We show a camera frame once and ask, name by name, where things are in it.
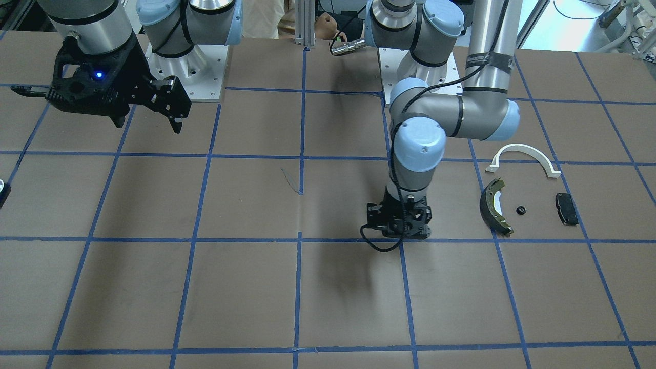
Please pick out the dark brake shoe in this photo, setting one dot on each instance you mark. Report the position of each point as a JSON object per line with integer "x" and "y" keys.
{"x": 490, "y": 208}

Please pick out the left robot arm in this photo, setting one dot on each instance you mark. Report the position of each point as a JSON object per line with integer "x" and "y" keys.
{"x": 306, "y": 143}

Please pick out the silver metal cylinder tool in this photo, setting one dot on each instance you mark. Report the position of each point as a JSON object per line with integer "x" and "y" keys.
{"x": 348, "y": 47}

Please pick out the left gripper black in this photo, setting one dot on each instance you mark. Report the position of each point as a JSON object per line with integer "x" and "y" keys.
{"x": 423, "y": 213}

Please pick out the black brake pad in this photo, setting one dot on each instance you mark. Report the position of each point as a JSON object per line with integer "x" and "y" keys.
{"x": 566, "y": 209}

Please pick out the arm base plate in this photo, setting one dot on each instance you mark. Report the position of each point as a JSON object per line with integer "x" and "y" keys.
{"x": 205, "y": 77}
{"x": 396, "y": 65}

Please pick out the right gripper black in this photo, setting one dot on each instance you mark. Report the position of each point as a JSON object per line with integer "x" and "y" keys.
{"x": 136, "y": 75}

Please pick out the aluminium frame post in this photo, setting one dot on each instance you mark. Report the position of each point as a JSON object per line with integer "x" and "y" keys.
{"x": 305, "y": 11}

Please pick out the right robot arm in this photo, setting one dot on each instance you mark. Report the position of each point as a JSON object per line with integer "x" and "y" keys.
{"x": 173, "y": 27}

